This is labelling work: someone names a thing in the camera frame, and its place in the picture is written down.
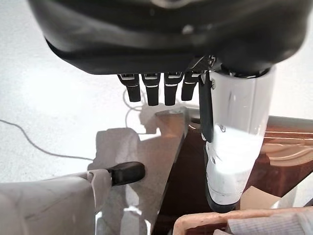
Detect thin grey floor cable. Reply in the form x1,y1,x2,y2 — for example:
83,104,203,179
125,88,147,134
0,119,95,161

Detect light grey garment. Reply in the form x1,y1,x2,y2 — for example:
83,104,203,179
227,211,313,235

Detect brown wicker laundry basket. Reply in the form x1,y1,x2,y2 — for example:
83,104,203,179
173,207,313,235

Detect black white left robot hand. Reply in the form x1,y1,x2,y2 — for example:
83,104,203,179
26,0,308,212

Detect black robot foot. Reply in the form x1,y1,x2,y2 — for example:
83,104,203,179
107,161,146,186

